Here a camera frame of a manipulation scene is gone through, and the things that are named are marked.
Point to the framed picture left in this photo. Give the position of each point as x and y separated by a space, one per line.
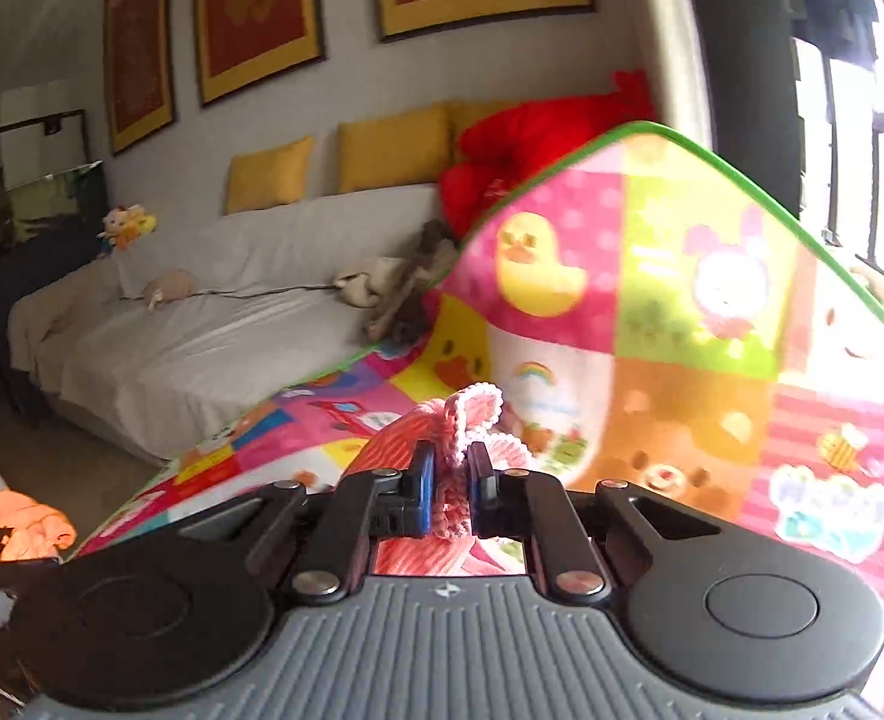
137 62

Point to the pink corduroy garment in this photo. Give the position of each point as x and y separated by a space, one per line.
451 426

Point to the small plush toy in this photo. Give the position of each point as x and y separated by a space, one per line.
124 224

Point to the orange sleeve right forearm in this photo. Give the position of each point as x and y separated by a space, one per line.
30 530

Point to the framed picture middle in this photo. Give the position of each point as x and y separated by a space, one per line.
241 43

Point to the yellow cushion middle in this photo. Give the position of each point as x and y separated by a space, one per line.
402 149

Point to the grey cloth on sofa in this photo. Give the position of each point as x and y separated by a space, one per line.
391 288

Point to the colourful cartoon play mat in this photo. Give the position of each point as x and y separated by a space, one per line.
649 314

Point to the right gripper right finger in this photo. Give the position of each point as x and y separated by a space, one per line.
535 509

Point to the yellow cushion left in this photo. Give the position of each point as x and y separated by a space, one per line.
276 176

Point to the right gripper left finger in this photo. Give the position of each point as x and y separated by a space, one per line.
344 527

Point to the white covered sofa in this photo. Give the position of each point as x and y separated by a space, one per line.
162 345

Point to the yellow cushion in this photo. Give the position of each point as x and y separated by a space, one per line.
276 176
402 149

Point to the red plush cushion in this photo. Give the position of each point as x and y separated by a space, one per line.
507 148

